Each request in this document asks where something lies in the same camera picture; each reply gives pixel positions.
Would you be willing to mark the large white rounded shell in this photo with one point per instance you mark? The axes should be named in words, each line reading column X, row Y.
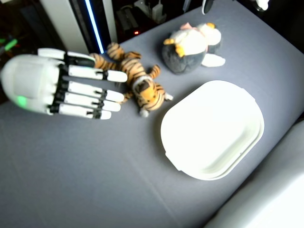
column 273, row 194

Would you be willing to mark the white upright panel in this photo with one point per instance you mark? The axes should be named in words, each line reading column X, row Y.
column 61, row 23

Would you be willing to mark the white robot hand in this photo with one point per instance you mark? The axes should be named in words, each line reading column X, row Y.
column 31, row 78
column 208, row 6

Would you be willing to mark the grey white penguin plush toy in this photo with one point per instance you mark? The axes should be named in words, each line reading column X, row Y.
column 185, row 59

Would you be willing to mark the black column with blue light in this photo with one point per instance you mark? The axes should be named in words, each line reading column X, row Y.
column 99, row 21

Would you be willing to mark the grey table cloth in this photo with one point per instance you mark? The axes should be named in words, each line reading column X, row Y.
column 71, row 166

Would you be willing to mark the grey equipment block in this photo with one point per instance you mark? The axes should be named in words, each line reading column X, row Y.
column 154, row 12

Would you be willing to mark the white oval plastic tray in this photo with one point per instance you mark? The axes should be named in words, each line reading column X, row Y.
column 209, row 128

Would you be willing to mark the black device with red light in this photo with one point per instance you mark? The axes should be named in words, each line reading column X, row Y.
column 130, row 26

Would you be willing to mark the striped orange tiger plush toy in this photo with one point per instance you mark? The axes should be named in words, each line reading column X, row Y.
column 133, row 66

